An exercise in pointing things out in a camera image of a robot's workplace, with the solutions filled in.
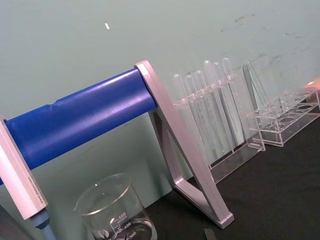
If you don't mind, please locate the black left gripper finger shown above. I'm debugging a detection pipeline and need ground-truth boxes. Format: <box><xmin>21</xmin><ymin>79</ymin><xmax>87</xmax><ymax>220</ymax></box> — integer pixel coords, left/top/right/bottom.
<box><xmin>203</xmin><ymin>228</ymin><xmax>216</xmax><ymax>240</ymax></box>

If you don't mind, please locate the black table cloth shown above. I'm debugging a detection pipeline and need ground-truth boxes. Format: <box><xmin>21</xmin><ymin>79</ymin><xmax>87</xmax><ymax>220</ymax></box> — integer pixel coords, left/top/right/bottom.
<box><xmin>146</xmin><ymin>106</ymin><xmax>320</xmax><ymax>240</ymax></box>

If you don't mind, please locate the clear glass beaker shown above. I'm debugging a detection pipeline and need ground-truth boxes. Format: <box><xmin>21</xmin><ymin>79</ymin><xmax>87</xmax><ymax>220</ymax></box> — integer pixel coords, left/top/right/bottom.
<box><xmin>73</xmin><ymin>172</ymin><xmax>159</xmax><ymax>240</ymax></box>

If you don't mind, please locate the clear acrylic pipette rack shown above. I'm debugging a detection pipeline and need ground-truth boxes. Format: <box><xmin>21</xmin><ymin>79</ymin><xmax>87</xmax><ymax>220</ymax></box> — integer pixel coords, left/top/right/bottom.
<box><xmin>171</xmin><ymin>61</ymin><xmax>267</xmax><ymax>186</ymax></box>

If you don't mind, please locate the clear acrylic test tube rack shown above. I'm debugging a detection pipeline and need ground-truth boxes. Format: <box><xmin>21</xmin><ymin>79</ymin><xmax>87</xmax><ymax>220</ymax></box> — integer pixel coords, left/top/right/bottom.
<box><xmin>245</xmin><ymin>87</ymin><xmax>320</xmax><ymax>148</ymax></box>

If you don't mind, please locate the blue pipette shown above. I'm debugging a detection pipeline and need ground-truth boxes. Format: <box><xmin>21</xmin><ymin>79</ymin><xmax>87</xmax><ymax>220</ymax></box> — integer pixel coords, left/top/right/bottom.
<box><xmin>29</xmin><ymin>207</ymin><xmax>54</xmax><ymax>240</ymax></box>

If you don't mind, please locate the silver pipette stand blue bar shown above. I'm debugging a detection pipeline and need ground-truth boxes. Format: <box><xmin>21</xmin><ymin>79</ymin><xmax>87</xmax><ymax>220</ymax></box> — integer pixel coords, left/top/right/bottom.
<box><xmin>0</xmin><ymin>59</ymin><xmax>236</xmax><ymax>240</ymax></box>

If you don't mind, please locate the pink object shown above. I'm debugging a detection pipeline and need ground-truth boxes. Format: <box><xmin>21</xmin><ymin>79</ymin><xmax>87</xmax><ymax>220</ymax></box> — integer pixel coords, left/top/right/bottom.
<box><xmin>304</xmin><ymin>76</ymin><xmax>320</xmax><ymax>92</ymax></box>

